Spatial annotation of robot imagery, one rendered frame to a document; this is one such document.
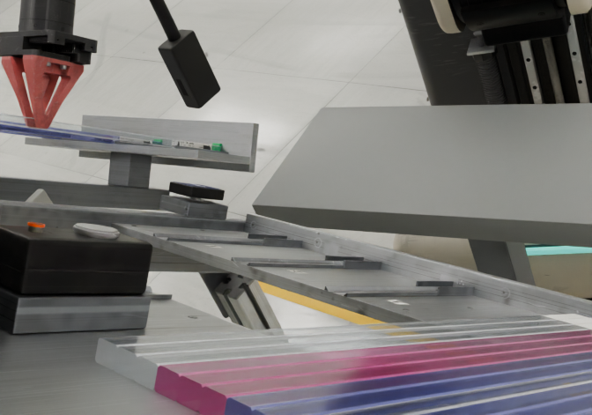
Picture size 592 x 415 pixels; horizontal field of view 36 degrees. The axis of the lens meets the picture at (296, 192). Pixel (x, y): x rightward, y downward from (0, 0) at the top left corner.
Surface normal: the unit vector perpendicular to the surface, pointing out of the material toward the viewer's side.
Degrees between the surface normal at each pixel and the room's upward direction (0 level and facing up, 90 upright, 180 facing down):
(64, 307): 90
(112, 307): 90
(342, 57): 0
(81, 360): 44
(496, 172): 0
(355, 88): 0
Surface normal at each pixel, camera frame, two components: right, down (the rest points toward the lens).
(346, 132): -0.33, -0.76
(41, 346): 0.18, -0.98
